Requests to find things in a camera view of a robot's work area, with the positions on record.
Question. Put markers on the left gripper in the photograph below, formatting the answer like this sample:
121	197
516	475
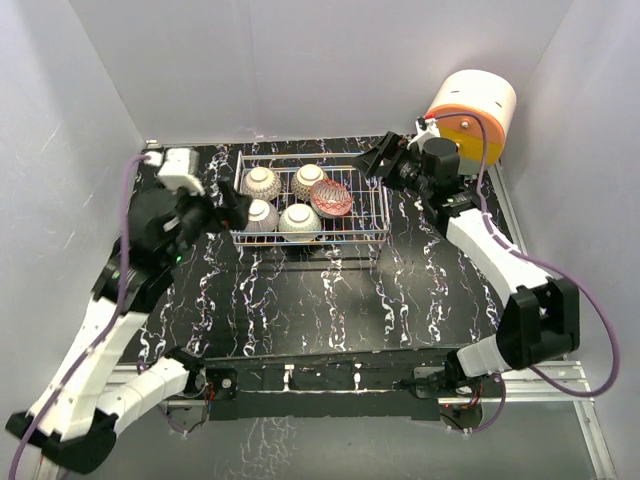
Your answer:
232	216

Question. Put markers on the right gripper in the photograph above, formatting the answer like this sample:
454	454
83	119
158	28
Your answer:
371	162

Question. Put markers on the purple striped bowl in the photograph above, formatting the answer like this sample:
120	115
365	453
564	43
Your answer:
263	217

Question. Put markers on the brown spoke patterned bowl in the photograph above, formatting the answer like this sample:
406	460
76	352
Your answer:
262	183

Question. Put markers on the red patterned bowl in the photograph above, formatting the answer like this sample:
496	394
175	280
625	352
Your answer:
330	199

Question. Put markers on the green patterned bowl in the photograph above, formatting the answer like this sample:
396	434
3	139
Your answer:
299	223

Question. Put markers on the brown scale patterned bowl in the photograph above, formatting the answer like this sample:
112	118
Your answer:
304	178

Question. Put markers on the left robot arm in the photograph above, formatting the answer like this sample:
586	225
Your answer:
76	422

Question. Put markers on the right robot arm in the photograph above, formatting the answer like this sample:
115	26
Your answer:
540	319

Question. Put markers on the round drawer cabinet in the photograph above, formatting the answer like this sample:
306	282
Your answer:
471	103

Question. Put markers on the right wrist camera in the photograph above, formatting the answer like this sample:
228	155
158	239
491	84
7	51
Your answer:
426	129

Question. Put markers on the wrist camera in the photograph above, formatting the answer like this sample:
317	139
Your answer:
426	129
177	169

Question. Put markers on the white wire dish rack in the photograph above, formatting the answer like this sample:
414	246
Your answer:
366	222

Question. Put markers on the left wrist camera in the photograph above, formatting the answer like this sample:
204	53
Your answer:
177	169

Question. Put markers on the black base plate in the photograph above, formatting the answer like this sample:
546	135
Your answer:
409	383

